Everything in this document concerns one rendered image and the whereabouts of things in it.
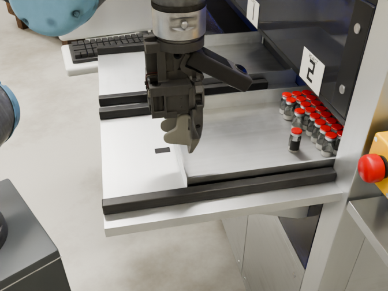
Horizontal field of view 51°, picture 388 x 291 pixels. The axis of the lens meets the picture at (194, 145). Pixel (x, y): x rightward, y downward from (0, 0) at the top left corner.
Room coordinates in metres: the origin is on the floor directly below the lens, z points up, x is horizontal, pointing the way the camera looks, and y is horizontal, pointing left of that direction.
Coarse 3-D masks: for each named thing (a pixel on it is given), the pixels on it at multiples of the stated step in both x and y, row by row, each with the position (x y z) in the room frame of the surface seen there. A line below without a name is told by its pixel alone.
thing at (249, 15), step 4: (248, 0) 1.05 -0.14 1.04; (252, 0) 1.02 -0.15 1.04; (248, 4) 1.04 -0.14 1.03; (252, 4) 1.01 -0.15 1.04; (256, 4) 0.99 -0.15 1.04; (248, 8) 1.04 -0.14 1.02; (252, 8) 1.01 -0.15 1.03; (256, 8) 0.98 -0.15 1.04; (248, 12) 1.04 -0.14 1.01; (252, 12) 1.01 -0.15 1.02; (256, 12) 0.98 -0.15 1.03; (248, 16) 1.04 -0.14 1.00; (252, 16) 1.01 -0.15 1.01; (256, 16) 0.98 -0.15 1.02; (252, 20) 1.00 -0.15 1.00; (256, 20) 0.98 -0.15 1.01; (256, 24) 0.97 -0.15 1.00
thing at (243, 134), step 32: (224, 96) 0.77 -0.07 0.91; (256, 96) 0.79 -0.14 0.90; (224, 128) 0.69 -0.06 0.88; (256, 128) 0.69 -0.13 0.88; (288, 128) 0.69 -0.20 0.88; (192, 160) 0.59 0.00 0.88; (224, 160) 0.59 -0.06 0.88; (256, 160) 0.59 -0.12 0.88; (288, 160) 0.59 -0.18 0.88; (320, 160) 0.54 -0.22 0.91
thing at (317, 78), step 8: (304, 48) 0.71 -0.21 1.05; (304, 56) 0.71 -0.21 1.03; (312, 56) 0.68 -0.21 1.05; (304, 64) 0.70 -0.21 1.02; (320, 64) 0.65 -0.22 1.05; (304, 72) 0.70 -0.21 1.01; (320, 72) 0.64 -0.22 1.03; (304, 80) 0.69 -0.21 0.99; (312, 80) 0.66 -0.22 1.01; (320, 80) 0.64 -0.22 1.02; (312, 88) 0.66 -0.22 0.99
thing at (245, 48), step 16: (240, 32) 1.14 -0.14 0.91; (256, 32) 1.15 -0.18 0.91; (208, 48) 1.10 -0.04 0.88; (224, 48) 1.10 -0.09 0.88; (240, 48) 1.10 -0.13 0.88; (256, 48) 1.10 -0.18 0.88; (240, 64) 1.00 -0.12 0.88; (256, 64) 1.00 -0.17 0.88; (272, 64) 1.00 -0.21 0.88; (208, 80) 0.85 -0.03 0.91; (272, 80) 0.89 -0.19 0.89; (288, 80) 0.89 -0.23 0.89
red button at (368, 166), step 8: (360, 160) 0.44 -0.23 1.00; (368, 160) 0.42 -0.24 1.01; (376, 160) 0.42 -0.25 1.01; (360, 168) 0.43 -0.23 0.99; (368, 168) 0.42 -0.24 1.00; (376, 168) 0.41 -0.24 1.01; (384, 168) 0.41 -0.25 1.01; (360, 176) 0.43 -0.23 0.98; (368, 176) 0.41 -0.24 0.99; (376, 176) 0.41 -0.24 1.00; (384, 176) 0.41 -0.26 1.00
